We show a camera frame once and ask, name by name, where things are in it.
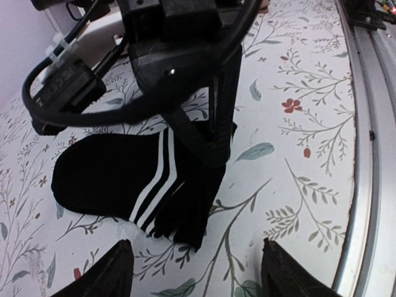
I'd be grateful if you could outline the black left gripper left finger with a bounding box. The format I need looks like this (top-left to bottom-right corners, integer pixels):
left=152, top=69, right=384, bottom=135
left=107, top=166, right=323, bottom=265
left=54, top=239, right=134, bottom=297

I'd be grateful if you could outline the floral tablecloth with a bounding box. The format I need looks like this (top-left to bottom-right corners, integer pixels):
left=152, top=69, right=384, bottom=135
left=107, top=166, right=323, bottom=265
left=1, top=1, right=355, bottom=296

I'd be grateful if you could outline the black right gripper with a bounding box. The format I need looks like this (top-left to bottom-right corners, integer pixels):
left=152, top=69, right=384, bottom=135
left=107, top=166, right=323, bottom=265
left=117, top=1, right=243, bottom=168

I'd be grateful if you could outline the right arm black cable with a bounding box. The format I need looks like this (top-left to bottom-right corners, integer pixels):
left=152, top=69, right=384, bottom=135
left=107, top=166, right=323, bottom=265
left=21, top=0, right=264, bottom=129

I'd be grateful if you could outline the black sock with white stripes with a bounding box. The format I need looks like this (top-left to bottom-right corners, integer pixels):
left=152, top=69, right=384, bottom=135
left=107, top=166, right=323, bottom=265
left=51, top=128, right=226, bottom=249

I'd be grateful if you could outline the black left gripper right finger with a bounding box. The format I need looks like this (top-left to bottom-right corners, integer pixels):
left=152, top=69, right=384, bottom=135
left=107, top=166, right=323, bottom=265
left=260, top=238, right=339, bottom=297

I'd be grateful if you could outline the aluminium front rail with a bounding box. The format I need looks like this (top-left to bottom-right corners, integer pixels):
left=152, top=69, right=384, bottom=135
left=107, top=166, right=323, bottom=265
left=332, top=1, right=395, bottom=296

